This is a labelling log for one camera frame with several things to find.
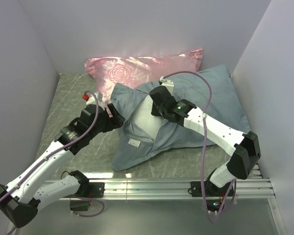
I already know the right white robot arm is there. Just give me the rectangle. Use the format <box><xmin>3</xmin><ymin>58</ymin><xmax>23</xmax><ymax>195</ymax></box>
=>
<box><xmin>149</xmin><ymin>86</ymin><xmax>261</xmax><ymax>196</ymax></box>

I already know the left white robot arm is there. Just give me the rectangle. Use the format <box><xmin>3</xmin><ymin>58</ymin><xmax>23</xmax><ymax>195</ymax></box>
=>
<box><xmin>0</xmin><ymin>104</ymin><xmax>124</xmax><ymax>228</ymax></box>

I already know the aluminium front frame rail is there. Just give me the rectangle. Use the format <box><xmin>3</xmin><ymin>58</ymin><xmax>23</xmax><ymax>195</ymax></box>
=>
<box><xmin>45</xmin><ymin>178</ymin><xmax>276</xmax><ymax>200</ymax></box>

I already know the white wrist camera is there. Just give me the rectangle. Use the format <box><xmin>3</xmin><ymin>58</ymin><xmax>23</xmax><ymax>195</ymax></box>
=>
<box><xmin>159</xmin><ymin>76</ymin><xmax>174</xmax><ymax>94</ymax></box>
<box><xmin>82</xmin><ymin>92</ymin><xmax>104</xmax><ymax>109</ymax></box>

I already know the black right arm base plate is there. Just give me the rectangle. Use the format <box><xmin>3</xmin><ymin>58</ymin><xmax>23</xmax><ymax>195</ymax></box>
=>
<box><xmin>188</xmin><ymin>181</ymin><xmax>230</xmax><ymax>197</ymax></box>

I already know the black right controller box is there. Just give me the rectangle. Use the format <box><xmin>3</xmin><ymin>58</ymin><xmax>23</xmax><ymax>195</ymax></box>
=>
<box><xmin>203</xmin><ymin>199</ymin><xmax>226</xmax><ymax>213</ymax></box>

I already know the pink rose satin pillow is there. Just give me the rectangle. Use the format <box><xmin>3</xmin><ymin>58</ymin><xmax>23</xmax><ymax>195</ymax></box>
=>
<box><xmin>84</xmin><ymin>48</ymin><xmax>203</xmax><ymax>103</ymax></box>

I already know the black controller box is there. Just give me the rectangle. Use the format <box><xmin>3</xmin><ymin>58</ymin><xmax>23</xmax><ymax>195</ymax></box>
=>
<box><xmin>69</xmin><ymin>200</ymin><xmax>91</xmax><ymax>212</ymax></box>
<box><xmin>203</xmin><ymin>199</ymin><xmax>226</xmax><ymax>213</ymax></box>

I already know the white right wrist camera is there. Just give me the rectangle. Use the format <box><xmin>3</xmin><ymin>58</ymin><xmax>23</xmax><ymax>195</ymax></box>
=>
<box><xmin>159</xmin><ymin>76</ymin><xmax>174</xmax><ymax>94</ymax></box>

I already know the white pillow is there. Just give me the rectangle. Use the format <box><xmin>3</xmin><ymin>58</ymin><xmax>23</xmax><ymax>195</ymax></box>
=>
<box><xmin>132</xmin><ymin>95</ymin><xmax>166</xmax><ymax>140</ymax></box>

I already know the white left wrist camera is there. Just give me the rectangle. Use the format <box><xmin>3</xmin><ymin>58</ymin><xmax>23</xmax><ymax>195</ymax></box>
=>
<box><xmin>82</xmin><ymin>92</ymin><xmax>104</xmax><ymax>109</ymax></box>

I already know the black left controller box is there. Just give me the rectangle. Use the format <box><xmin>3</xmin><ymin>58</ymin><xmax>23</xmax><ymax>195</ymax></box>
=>
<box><xmin>69</xmin><ymin>200</ymin><xmax>91</xmax><ymax>212</ymax></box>

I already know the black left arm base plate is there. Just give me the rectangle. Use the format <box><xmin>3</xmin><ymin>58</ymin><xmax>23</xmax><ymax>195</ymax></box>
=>
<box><xmin>86</xmin><ymin>182</ymin><xmax>105</xmax><ymax>198</ymax></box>

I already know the blue-grey pillowcase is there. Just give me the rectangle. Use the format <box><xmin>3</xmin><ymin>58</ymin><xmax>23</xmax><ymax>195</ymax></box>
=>
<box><xmin>111</xmin><ymin>65</ymin><xmax>250</xmax><ymax>171</ymax></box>

